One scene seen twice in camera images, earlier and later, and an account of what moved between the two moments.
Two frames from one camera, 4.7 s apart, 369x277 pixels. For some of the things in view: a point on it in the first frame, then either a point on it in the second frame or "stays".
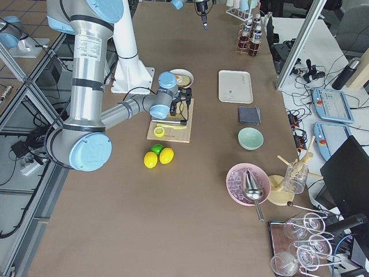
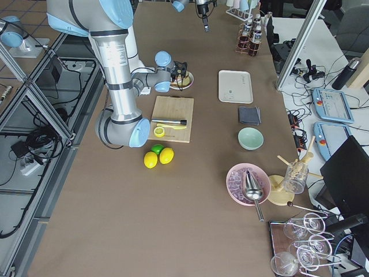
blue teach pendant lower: [329, 137] stays
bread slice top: [181, 109] -> [182, 81]
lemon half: [159, 131] stays
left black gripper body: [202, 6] stays
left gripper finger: [204, 21] stays
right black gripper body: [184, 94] -> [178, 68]
